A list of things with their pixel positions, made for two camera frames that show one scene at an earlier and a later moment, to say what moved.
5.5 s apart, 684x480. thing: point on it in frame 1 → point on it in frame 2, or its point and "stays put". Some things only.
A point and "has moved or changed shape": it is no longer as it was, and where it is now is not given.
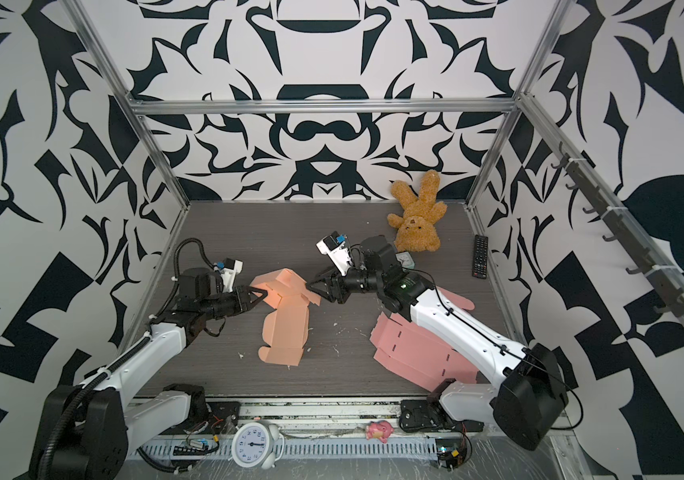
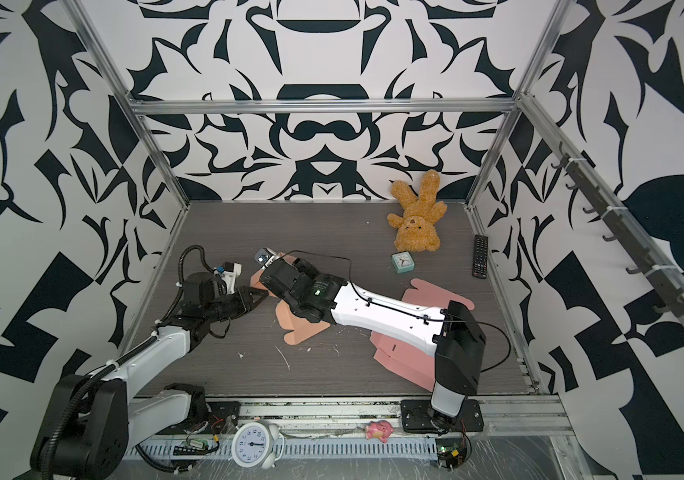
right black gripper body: x=363 y=281 → x=310 y=271
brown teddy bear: x=416 y=228 stays put
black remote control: x=480 y=256 stays put
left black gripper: x=241 y=299 stays put
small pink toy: x=379 y=429 stays put
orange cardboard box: x=285 y=329 has moved or changed shape
